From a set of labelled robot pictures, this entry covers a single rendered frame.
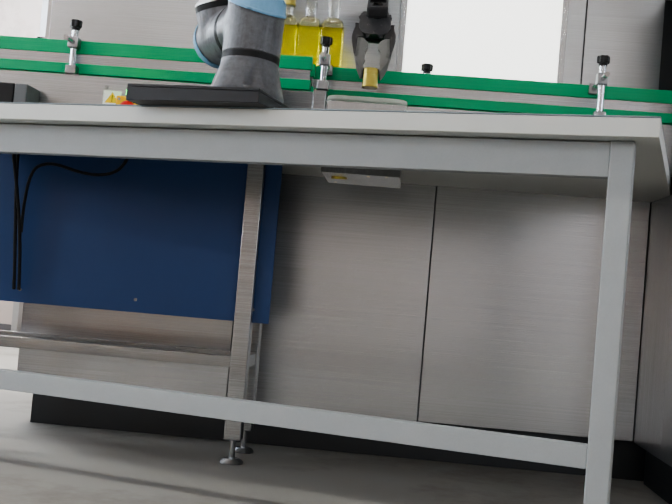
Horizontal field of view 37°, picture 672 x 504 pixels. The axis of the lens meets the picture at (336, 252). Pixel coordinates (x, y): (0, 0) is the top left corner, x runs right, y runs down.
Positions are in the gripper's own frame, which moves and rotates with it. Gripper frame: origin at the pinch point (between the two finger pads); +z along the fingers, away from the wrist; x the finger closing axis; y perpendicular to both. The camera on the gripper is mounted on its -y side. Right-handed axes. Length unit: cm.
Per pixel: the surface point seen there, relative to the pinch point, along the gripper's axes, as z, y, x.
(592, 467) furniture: 75, -54, -46
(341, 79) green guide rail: -1.8, 18.0, 8.1
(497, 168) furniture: 26, -48, -27
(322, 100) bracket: 5.8, 6.7, 11.1
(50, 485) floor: 92, -34, 53
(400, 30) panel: -19.0, 34.3, -4.6
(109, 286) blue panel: 53, 8, 58
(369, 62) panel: -10.1, 34.3, 2.7
